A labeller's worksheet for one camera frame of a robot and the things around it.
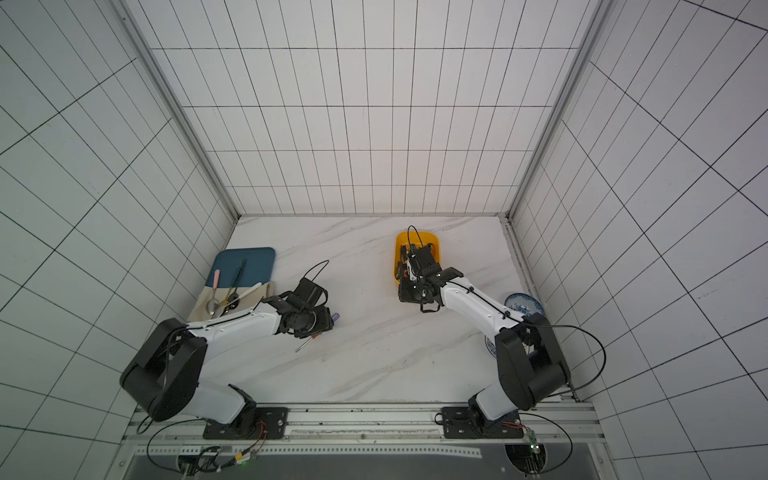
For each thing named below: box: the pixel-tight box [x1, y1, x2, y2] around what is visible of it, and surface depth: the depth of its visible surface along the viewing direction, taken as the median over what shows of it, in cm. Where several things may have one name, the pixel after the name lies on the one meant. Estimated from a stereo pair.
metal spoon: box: [211, 282, 262, 319], surface depth 94 cm
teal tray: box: [205, 247, 276, 286], surface depth 106 cm
